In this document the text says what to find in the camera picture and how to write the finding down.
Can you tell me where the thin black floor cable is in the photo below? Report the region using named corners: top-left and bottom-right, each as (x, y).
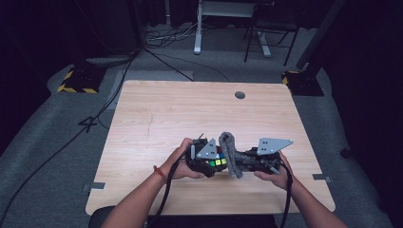
top-left (144, 47), bottom-right (231, 84)

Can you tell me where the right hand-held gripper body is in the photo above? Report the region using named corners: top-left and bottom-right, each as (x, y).
top-left (246, 137), bottom-right (295, 176)

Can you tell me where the grey tape strip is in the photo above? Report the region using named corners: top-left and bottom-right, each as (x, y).
top-left (312, 173), bottom-right (334, 184)
top-left (82, 181), bottom-right (106, 193)

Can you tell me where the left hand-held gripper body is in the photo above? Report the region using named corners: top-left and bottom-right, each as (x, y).
top-left (185, 132), bottom-right (221, 179)

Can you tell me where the red bracelet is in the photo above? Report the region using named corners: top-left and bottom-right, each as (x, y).
top-left (152, 164), bottom-right (166, 184)

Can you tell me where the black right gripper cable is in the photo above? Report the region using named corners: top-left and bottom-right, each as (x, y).
top-left (278, 158), bottom-right (295, 228)

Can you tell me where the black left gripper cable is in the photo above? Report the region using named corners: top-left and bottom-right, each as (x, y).
top-left (147, 145), bottom-right (192, 228)

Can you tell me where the person's right hand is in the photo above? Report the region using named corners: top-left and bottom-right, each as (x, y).
top-left (253, 151), bottom-right (295, 191)

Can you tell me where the black chair seat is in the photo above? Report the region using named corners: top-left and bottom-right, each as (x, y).
top-left (87, 205), bottom-right (116, 228)

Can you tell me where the multicoloured puzzle cube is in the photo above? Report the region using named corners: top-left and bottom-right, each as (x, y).
top-left (208, 146), bottom-right (229, 168)

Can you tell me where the grey cloth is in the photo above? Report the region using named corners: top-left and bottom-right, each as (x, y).
top-left (218, 131), bottom-right (255, 180)

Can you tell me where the white desk frame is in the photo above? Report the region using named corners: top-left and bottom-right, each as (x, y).
top-left (193, 0), bottom-right (273, 58)

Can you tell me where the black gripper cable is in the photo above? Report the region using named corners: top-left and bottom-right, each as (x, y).
top-left (147, 145), bottom-right (192, 228)
top-left (278, 158), bottom-right (295, 228)

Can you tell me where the person's left hand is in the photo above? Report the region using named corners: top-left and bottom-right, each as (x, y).
top-left (159, 137), bottom-right (205, 181)

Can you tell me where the long black floor cable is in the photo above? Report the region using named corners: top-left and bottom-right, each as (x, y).
top-left (0, 58), bottom-right (136, 224)

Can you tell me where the bundle of floor cables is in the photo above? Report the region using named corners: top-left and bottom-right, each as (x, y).
top-left (145, 17), bottom-right (203, 49)

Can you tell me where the black chair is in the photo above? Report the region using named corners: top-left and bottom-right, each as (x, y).
top-left (242, 2), bottom-right (300, 67)

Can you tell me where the striped black stand base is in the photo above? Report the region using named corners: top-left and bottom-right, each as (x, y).
top-left (281, 0), bottom-right (347, 97)
top-left (57, 65), bottom-right (107, 95)

